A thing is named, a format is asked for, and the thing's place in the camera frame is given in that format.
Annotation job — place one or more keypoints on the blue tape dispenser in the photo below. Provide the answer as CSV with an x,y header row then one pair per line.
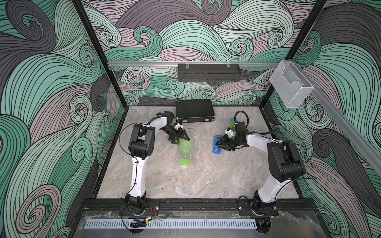
x,y
216,150

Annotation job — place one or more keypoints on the black case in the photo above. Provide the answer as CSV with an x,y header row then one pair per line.
x,y
195,111

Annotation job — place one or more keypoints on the clear bubble wrap sheet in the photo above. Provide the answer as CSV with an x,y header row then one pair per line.
x,y
185,151

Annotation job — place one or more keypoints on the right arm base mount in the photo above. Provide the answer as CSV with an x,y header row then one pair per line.
x,y
256,208

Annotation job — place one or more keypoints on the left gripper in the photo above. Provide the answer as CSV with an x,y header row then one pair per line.
x,y
183,134

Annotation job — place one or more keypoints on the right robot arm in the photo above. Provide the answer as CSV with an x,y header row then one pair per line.
x,y
284,160

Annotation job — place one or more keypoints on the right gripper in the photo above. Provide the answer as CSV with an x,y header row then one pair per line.
x,y
224,140

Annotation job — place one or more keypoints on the clear plastic wall bin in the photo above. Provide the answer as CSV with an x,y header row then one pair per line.
x,y
291,83

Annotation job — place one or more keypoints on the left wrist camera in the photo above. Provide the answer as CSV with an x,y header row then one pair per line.
x,y
178,126

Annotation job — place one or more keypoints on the black wall shelf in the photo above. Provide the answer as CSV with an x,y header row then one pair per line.
x,y
209,72

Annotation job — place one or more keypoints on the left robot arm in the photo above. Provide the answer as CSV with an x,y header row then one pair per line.
x,y
141,147

